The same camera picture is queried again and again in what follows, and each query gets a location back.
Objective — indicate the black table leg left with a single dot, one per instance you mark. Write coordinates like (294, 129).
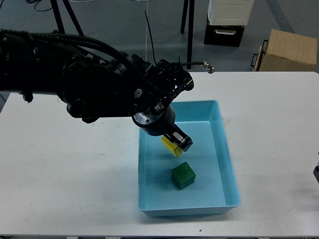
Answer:
(58, 18)

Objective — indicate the black drawer box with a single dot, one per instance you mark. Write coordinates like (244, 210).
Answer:
(223, 35)

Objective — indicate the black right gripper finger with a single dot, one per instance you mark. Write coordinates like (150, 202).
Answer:
(316, 172)

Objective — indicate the white storage box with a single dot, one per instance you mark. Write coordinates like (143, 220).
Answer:
(229, 12)

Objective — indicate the light blue plastic bin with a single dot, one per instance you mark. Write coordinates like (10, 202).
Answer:
(214, 190)

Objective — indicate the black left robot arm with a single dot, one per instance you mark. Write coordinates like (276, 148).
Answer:
(94, 80)

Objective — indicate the green cube block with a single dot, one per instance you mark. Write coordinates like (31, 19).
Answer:
(183, 175)

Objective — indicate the black table leg right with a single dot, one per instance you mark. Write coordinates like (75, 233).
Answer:
(188, 17)

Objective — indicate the yellow cube block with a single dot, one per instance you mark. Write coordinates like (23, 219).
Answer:
(173, 148)

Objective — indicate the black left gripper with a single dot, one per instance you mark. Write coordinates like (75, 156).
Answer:
(162, 124)

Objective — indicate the black table leg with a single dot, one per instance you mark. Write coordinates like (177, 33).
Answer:
(58, 18)
(188, 17)

